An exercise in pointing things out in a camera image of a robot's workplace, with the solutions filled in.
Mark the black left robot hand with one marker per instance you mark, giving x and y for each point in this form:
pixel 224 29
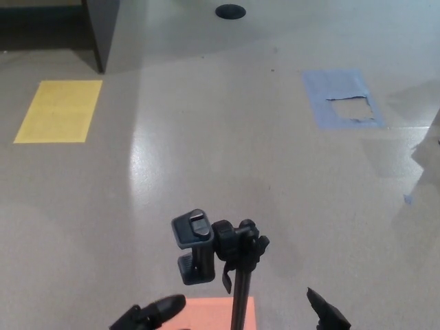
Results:
pixel 161 307

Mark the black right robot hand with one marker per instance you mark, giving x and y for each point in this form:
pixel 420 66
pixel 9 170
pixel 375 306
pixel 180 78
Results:
pixel 330 316

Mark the black phone stand tripod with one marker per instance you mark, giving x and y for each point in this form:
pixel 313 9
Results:
pixel 240 292

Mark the orange rectangular floor marker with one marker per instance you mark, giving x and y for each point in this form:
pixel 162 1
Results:
pixel 206 313

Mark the yellow rectangular floor marker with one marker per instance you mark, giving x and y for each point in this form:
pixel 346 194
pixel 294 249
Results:
pixel 58 111

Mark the torn blue floor marker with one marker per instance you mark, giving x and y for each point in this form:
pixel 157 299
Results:
pixel 319 87

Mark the black round floor cover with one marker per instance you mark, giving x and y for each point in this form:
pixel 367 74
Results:
pixel 230 11

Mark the small blue tape scrap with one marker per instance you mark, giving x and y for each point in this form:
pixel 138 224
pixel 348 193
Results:
pixel 407 199

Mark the dark cabinet leg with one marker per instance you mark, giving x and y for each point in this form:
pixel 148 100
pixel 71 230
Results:
pixel 103 32

